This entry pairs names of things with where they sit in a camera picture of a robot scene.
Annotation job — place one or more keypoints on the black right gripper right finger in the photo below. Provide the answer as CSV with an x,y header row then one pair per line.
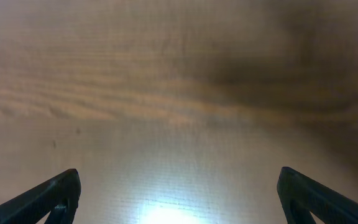
x,y
303,198

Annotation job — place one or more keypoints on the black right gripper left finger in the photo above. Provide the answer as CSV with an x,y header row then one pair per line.
x,y
56,198

